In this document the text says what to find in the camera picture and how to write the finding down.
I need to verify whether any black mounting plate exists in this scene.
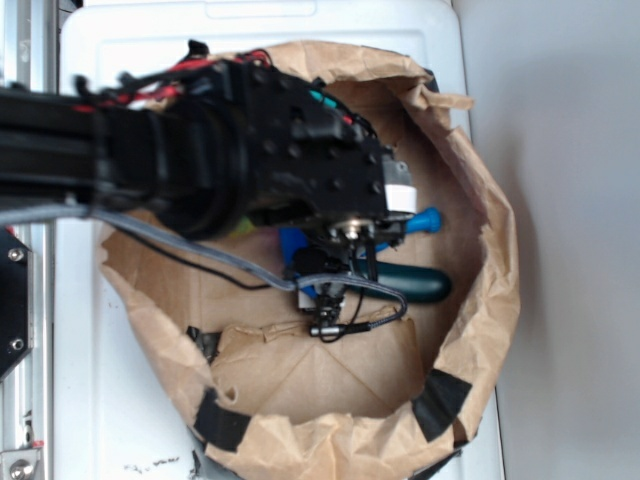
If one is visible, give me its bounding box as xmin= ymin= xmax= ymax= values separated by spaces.
xmin=0 ymin=226 xmax=33 ymax=381

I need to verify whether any aluminium frame rail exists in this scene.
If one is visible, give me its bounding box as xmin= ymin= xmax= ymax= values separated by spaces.
xmin=1 ymin=1 xmax=58 ymax=479

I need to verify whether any dark green toy cucumber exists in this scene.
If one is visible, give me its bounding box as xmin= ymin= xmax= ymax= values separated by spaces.
xmin=377 ymin=262 xmax=452 ymax=303

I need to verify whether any thin black cable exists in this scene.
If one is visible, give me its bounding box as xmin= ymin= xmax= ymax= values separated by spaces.
xmin=119 ymin=224 xmax=274 ymax=291

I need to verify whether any grey cable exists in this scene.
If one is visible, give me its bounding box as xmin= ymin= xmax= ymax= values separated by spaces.
xmin=0 ymin=205 xmax=409 ymax=334

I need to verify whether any blue plastic bottle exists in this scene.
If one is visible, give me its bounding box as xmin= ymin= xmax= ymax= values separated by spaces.
xmin=278 ymin=208 xmax=442 ymax=277

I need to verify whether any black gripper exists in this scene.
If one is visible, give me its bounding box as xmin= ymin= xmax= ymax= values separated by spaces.
xmin=240 ymin=63 xmax=417 ymax=343

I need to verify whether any brown paper bag bin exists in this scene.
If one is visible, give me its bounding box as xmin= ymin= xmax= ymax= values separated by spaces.
xmin=98 ymin=40 xmax=520 ymax=479

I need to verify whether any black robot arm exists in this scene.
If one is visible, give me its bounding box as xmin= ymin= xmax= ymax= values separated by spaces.
xmin=1 ymin=53 xmax=416 ymax=339

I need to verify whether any green plush toy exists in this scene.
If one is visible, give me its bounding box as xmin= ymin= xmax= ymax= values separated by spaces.
xmin=229 ymin=216 xmax=255 ymax=238

